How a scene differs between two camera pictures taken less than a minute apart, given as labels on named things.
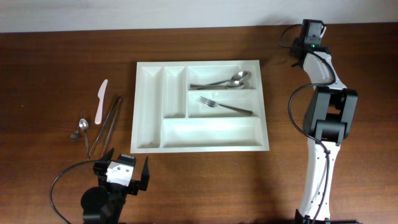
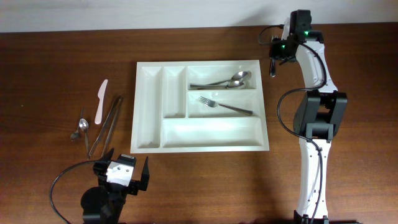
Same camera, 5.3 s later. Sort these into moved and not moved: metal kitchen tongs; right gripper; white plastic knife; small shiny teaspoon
Moved: right gripper
Not moved: white plastic knife; metal kitchen tongs; small shiny teaspoon
